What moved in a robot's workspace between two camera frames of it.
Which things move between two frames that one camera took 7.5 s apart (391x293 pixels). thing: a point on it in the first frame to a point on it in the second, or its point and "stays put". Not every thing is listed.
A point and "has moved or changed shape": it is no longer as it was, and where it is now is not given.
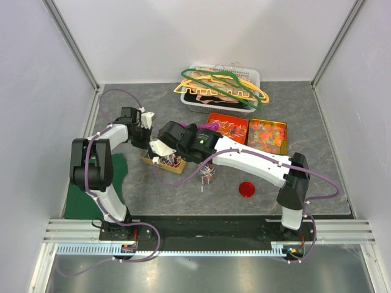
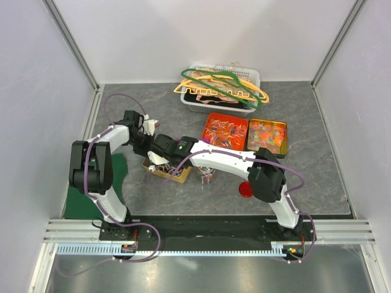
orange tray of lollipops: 233,127 stays put
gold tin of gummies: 267,135 stays put
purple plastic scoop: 214,126 has moved or changed shape
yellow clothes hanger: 237,94 stays put
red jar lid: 247,189 stays put
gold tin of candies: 174,163 has moved or changed shape
